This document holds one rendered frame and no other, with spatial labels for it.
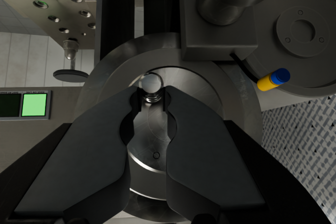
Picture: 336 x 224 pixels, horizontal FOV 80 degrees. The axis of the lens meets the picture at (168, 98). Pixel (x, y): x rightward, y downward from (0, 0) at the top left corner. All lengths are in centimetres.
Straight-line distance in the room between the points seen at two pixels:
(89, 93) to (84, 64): 268
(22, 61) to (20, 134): 247
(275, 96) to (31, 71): 286
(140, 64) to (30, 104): 44
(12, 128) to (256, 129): 53
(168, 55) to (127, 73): 4
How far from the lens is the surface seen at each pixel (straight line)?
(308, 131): 31
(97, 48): 19
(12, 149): 59
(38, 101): 56
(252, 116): 17
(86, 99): 17
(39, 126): 56
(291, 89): 19
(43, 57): 297
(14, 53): 308
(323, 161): 30
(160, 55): 16
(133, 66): 16
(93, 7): 39
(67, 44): 56
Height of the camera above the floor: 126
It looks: 10 degrees down
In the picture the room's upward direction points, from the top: 179 degrees clockwise
